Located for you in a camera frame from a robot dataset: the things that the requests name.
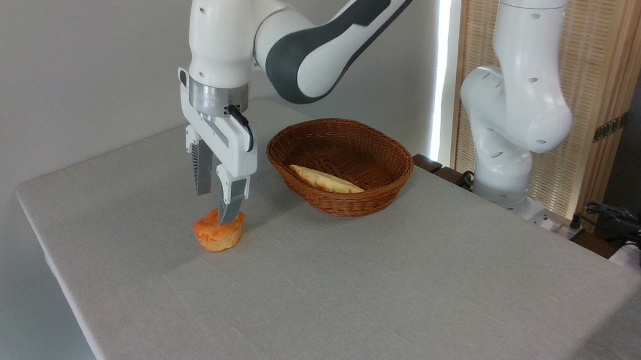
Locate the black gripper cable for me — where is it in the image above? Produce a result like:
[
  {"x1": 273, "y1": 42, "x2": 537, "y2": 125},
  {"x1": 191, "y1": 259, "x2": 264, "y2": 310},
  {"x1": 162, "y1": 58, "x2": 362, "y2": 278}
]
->
[{"x1": 224, "y1": 104, "x2": 256, "y2": 153}]

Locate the black cable bundle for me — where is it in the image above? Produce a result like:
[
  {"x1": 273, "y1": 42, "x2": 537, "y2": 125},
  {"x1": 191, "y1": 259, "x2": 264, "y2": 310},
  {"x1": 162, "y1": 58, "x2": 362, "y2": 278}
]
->
[{"x1": 584, "y1": 201, "x2": 641, "y2": 246}]

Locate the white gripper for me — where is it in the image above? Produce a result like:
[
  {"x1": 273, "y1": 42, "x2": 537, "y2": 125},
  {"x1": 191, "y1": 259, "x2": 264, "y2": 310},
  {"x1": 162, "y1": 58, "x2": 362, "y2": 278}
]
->
[{"x1": 172, "y1": 68, "x2": 262, "y2": 227}]

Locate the black metal screen hinge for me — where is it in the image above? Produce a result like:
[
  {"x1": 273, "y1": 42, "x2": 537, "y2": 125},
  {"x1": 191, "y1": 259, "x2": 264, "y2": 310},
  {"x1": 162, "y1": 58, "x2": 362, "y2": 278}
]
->
[{"x1": 592, "y1": 111, "x2": 629, "y2": 144}]

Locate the brown woven wicker basket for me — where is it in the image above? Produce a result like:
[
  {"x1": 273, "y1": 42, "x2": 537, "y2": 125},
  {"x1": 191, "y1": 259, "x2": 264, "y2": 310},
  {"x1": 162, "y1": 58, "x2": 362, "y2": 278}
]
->
[{"x1": 264, "y1": 116, "x2": 416, "y2": 220}]

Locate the orange muffin-shaped bread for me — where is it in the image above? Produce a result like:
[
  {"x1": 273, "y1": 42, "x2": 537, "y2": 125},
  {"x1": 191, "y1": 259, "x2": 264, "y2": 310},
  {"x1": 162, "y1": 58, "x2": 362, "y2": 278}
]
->
[{"x1": 192, "y1": 207, "x2": 246, "y2": 253}]

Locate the flat elongated yellow bread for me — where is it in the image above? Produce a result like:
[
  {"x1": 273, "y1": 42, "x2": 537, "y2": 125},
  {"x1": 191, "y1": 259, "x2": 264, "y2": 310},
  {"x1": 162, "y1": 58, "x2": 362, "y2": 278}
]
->
[{"x1": 289, "y1": 164, "x2": 366, "y2": 195}]

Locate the light grey tablecloth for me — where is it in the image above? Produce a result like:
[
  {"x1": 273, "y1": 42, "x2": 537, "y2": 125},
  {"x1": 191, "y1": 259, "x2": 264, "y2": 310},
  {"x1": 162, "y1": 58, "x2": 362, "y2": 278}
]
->
[{"x1": 9, "y1": 89, "x2": 641, "y2": 360}]

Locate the light wooden slatted screen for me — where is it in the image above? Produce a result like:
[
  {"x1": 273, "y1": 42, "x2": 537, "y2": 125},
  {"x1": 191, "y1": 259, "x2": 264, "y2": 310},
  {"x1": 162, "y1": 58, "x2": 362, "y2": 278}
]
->
[{"x1": 449, "y1": 0, "x2": 641, "y2": 225}]

